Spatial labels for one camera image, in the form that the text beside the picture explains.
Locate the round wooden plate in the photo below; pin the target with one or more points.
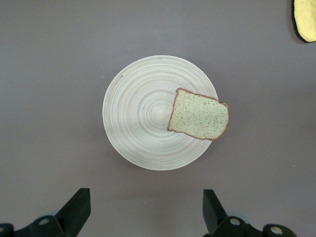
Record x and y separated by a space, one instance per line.
138 111

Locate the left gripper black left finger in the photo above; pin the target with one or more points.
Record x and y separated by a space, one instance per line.
74 212

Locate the yellow quilted oven mitt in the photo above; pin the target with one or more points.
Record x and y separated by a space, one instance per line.
307 22

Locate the brown table cover cloth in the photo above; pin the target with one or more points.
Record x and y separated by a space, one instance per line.
49 74

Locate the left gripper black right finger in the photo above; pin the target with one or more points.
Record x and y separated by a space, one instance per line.
214 217

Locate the slice of brown bread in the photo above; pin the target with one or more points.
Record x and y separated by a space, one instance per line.
197 116

